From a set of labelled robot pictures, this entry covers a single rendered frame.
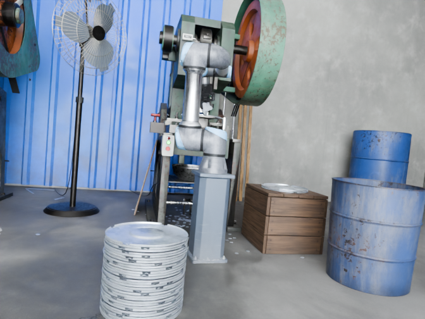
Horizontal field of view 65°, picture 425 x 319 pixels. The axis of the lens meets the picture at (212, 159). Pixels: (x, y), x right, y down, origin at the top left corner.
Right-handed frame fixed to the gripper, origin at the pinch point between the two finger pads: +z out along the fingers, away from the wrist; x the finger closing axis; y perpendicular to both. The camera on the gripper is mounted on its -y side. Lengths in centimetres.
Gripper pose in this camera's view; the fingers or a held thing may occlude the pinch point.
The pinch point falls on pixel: (204, 113)
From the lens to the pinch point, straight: 227.6
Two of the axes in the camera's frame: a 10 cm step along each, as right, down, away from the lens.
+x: 5.0, -3.2, 8.0
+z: 0.8, 9.4, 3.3
